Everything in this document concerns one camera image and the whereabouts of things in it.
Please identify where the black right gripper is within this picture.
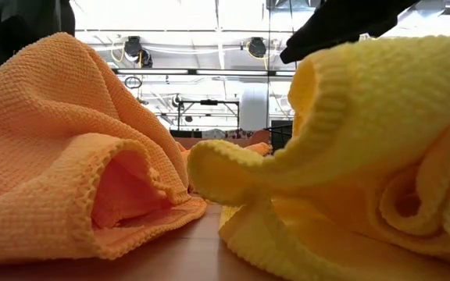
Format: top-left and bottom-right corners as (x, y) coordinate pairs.
(279, 0), (421, 66)

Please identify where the yellow microfiber towel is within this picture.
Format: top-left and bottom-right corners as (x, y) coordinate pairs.
(187, 34), (450, 281)

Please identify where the small orange microfiber towel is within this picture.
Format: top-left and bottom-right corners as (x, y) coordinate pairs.
(244, 142), (272, 156)

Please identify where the large orange microfiber towel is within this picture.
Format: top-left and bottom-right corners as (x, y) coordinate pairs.
(0, 31), (209, 269)

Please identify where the white round pillar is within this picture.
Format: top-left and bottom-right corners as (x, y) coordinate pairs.
(241, 81), (269, 132)

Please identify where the long ceiling light bar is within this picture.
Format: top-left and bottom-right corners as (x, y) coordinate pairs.
(111, 68), (296, 77)

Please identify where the black ceiling cable reel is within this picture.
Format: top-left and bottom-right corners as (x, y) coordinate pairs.
(247, 37), (268, 59)
(123, 35), (154, 69)

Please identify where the thin black hanging cable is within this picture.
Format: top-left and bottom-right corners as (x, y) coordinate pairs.
(266, 0), (272, 130)

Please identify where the black wire basket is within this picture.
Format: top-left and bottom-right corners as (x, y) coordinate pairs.
(263, 119), (295, 153)

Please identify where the black metal frame stand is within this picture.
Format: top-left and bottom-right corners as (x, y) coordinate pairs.
(176, 98), (241, 132)

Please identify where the black hanging cable loop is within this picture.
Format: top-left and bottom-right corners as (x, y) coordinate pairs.
(123, 76), (143, 90)

